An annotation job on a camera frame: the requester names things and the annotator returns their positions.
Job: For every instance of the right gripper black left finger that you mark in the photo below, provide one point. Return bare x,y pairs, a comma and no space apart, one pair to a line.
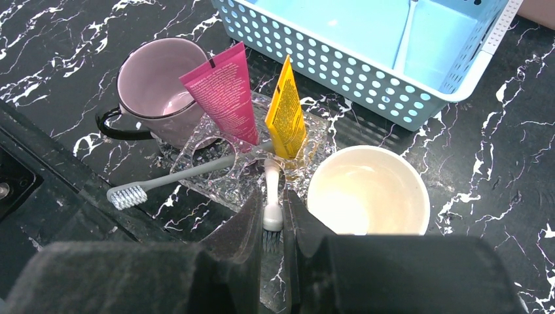
219,274

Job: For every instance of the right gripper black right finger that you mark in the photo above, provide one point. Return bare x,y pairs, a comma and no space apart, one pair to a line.
331,273

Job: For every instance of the yellow mug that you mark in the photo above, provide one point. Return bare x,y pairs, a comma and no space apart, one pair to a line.
367,190

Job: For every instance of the clear plastic tray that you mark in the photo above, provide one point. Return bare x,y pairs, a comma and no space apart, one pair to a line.
232,185

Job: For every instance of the yellow toothpaste tube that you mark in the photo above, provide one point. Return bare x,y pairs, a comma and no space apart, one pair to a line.
285,118

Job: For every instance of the purple mug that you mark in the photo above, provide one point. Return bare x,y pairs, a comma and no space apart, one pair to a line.
149,90

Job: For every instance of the pink toothpaste tube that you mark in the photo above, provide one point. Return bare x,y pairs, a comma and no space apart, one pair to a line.
221,86

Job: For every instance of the light blue plastic basket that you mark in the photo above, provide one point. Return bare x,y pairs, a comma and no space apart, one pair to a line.
350,47

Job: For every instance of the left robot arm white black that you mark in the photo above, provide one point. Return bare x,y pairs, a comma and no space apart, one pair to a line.
18,182

